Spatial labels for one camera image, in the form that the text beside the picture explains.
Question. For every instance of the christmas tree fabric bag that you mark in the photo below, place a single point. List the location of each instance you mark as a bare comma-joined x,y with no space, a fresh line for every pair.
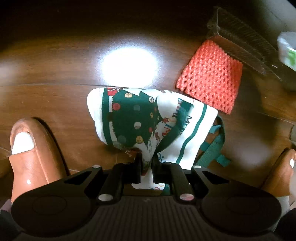
163,124

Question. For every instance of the left foot brown slipper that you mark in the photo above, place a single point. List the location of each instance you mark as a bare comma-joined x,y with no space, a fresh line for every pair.
35,158

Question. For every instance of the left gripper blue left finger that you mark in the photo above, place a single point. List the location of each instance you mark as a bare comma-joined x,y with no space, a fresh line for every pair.
129,173

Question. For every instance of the right foot brown slipper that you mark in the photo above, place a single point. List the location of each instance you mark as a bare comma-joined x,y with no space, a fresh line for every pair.
278,181

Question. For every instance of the clear plastic tray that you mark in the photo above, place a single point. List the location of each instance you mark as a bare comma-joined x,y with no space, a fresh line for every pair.
243,43

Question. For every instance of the tissue pack wrapper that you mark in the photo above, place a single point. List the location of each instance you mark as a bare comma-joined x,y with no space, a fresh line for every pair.
286,55

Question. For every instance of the foot brown slipper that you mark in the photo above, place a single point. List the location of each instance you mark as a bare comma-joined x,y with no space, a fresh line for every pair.
278,181
35,158

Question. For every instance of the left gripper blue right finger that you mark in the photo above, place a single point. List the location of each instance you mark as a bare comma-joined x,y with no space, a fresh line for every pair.
161,172

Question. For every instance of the orange foam fruit net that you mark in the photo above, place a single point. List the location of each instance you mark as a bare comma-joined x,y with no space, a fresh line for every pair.
212,77

